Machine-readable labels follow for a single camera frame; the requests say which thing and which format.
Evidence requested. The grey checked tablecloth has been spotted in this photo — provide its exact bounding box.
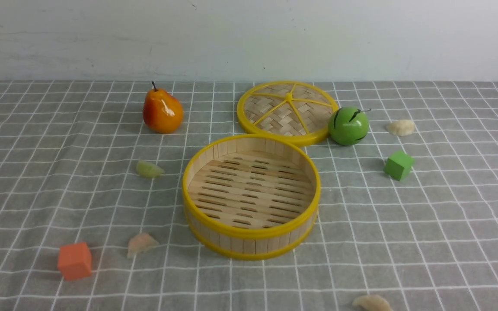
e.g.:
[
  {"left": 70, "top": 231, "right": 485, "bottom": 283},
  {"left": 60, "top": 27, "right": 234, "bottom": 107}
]
[{"left": 0, "top": 80, "right": 498, "bottom": 311}]

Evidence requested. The orange foam cube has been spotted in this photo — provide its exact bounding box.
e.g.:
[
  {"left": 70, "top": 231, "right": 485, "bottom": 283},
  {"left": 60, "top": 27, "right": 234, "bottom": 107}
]
[{"left": 57, "top": 242, "right": 92, "bottom": 281}]

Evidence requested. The yellow woven steamer lid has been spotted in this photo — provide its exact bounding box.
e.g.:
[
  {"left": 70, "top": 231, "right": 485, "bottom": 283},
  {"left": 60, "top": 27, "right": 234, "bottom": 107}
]
[{"left": 236, "top": 80, "right": 339, "bottom": 147}]

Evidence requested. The white round dumpling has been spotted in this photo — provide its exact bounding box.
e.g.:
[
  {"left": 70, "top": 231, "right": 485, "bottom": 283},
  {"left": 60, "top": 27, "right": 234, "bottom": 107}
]
[{"left": 385, "top": 119, "right": 416, "bottom": 136}]

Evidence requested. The green dumpling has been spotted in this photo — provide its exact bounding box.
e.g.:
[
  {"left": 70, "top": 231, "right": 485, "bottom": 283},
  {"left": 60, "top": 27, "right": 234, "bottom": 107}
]
[{"left": 136, "top": 160, "right": 165, "bottom": 178}]

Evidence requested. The cream crescent dumpling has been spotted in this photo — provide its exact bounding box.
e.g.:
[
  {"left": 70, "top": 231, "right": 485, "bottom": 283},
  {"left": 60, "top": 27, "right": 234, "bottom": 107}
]
[{"left": 352, "top": 295, "right": 393, "bottom": 311}]

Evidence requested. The green toy watermelon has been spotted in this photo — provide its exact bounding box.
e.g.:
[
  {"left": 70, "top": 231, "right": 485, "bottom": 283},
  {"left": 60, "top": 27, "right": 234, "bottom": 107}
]
[{"left": 328, "top": 106, "right": 370, "bottom": 146}]

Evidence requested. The yellow rimmed bamboo steamer tray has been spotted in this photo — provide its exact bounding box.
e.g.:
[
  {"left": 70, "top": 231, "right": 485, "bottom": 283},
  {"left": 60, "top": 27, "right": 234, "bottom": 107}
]
[{"left": 182, "top": 134, "right": 321, "bottom": 260}]

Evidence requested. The green foam cube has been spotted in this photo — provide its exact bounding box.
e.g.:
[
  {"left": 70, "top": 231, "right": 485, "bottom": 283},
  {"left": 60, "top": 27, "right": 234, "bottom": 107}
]
[{"left": 384, "top": 150, "right": 415, "bottom": 181}]

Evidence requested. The pink dumpling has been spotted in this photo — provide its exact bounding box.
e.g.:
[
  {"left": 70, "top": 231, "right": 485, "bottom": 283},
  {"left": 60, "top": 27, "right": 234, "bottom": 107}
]
[{"left": 127, "top": 232, "right": 160, "bottom": 258}]

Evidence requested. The orange toy pear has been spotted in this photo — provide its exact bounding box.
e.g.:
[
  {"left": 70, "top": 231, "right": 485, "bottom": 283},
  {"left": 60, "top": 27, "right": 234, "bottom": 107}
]
[{"left": 142, "top": 81, "right": 184, "bottom": 134}]

